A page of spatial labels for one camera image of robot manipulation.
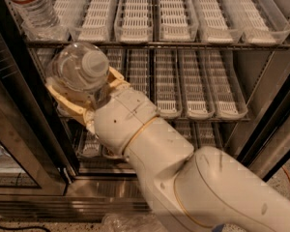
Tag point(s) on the stainless steel fridge cabinet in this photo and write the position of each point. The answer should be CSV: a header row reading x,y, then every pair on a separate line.
x,y
99,185

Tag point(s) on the glass fridge door left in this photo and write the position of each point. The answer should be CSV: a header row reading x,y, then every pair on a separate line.
x,y
30,129

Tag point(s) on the blue tape on floor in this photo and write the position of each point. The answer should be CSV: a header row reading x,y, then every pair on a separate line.
x,y
218,228

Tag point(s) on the clear plastic bag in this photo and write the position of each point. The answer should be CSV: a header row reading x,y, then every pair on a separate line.
x,y
131,223

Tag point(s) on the clear plastic water bottle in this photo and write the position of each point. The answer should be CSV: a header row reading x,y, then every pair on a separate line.
x,y
78,72

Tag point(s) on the white rounded gripper body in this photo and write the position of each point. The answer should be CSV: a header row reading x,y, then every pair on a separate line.
x,y
124,116

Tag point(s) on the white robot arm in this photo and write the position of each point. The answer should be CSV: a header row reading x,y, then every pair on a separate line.
x,y
190,190

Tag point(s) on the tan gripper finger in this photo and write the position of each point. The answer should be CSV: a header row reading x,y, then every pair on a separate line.
x,y
76,104
115,82

